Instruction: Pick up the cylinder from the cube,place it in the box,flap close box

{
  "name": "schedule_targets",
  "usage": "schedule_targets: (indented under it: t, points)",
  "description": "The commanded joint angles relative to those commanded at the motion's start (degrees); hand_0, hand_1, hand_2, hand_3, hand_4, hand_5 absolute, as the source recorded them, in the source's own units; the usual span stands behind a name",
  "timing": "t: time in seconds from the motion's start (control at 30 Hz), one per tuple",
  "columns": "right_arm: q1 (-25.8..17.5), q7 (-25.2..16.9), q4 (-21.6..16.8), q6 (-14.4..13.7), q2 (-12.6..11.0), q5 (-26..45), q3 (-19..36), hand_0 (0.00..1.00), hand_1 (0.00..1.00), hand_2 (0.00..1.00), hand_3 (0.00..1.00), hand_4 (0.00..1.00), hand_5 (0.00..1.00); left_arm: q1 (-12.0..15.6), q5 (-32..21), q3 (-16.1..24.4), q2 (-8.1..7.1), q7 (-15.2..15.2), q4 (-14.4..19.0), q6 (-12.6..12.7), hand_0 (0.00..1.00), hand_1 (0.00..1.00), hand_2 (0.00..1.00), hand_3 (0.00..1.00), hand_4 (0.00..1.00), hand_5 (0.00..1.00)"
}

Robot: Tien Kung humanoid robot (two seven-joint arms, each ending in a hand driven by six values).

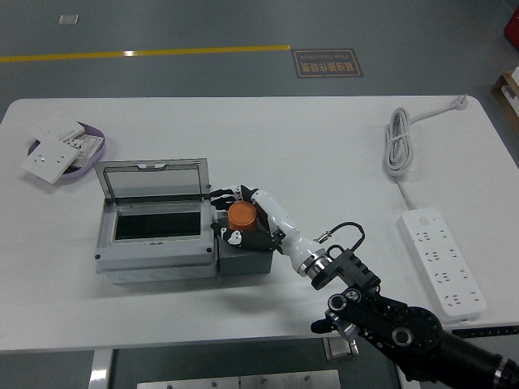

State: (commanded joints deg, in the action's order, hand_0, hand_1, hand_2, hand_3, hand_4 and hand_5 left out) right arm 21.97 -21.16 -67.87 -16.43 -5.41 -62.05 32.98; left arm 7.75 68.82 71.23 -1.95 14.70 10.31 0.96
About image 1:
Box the robot right hand white shell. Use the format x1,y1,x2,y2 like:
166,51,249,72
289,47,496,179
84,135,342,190
209,184,322,274

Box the orange cylinder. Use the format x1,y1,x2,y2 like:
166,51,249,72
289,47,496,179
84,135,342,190
226,201,260,234

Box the grey enclosure box clear lid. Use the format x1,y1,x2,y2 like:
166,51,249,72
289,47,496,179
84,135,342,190
92,157,222,285

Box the grey cube with round hole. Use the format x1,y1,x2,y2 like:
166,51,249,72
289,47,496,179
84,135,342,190
210,210,274,279

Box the red box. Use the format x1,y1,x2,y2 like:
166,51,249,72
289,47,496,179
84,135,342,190
502,7,519,40

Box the brown floor sign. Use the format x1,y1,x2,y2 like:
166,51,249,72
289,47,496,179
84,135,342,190
292,48,365,79

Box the white power strip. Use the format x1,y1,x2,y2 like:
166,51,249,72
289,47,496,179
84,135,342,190
396,207,487,324

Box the purple tray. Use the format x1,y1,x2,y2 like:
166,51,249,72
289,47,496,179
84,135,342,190
26,121,107,186

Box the white multi-socket panel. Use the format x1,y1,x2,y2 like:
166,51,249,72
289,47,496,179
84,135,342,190
62,134,105,169

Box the white table leg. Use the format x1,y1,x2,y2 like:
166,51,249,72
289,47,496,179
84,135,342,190
88,348,115,389

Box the wooden crate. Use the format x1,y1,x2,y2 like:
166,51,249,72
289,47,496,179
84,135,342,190
489,66,519,137

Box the white power cord with plug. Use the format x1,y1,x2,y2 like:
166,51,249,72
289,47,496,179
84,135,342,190
380,93,470,212

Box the silver metal bracket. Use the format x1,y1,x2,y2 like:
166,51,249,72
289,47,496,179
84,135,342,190
323,336,360,361

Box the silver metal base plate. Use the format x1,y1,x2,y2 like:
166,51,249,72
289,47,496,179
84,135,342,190
136,369,341,389

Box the black table frame rail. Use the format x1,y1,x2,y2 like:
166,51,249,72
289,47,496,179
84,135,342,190
452,326,519,337

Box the white wall socket panel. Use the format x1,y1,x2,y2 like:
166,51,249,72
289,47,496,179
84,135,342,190
20,137,81,186

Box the white wall switch panel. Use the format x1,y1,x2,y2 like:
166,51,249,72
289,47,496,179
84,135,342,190
28,112,87,142

